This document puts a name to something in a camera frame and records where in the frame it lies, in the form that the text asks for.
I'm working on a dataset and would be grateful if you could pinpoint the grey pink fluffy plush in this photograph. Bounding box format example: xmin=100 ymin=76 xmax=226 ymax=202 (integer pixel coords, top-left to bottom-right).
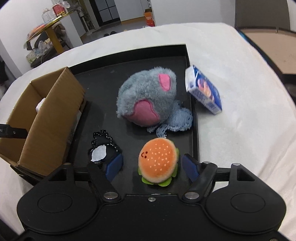
xmin=116 ymin=67 xmax=177 ymax=127

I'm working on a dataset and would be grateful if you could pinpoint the round gold side table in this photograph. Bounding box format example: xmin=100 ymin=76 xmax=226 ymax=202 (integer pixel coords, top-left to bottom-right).
xmin=23 ymin=11 xmax=73 ymax=54

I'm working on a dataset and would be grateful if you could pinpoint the plush hamburger toy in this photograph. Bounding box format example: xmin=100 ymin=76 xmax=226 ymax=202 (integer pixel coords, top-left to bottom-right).
xmin=138 ymin=138 xmax=179 ymax=187

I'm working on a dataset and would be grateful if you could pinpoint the white soft bundle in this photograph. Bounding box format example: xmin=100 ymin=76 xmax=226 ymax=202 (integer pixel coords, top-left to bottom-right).
xmin=36 ymin=98 xmax=46 ymax=113

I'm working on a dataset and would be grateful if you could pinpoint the brown board black-framed tray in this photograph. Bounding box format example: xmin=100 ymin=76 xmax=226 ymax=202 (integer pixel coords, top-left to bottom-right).
xmin=239 ymin=28 xmax=295 ymax=84

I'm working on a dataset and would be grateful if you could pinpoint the clutter pile under table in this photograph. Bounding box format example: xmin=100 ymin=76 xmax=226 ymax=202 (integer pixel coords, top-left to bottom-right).
xmin=26 ymin=41 xmax=57 ymax=68

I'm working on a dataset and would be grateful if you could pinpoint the black tray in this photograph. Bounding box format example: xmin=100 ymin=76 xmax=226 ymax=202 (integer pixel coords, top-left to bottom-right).
xmin=9 ymin=43 xmax=200 ymax=195

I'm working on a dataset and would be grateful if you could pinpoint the blue fringed cloth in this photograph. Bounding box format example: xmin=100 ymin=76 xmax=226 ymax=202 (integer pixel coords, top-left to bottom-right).
xmin=147 ymin=100 xmax=193 ymax=138

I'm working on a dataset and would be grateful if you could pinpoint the blue white tissue pack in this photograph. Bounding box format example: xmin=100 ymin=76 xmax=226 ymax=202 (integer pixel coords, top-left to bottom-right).
xmin=185 ymin=65 xmax=222 ymax=114

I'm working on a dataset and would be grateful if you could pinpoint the brown cardboard box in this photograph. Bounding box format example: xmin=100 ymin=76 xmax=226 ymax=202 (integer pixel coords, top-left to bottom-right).
xmin=1 ymin=67 xmax=85 ymax=176

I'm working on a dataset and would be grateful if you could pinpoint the orange cardboard box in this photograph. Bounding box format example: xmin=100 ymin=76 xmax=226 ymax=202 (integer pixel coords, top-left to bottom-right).
xmin=144 ymin=9 xmax=155 ymax=27

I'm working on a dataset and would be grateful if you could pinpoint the grey upholstered panel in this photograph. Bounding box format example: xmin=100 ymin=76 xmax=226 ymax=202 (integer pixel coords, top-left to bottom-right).
xmin=235 ymin=0 xmax=290 ymax=30

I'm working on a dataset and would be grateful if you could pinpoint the black and white plush toy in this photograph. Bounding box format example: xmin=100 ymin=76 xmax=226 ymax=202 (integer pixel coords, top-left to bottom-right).
xmin=88 ymin=130 xmax=122 ymax=163

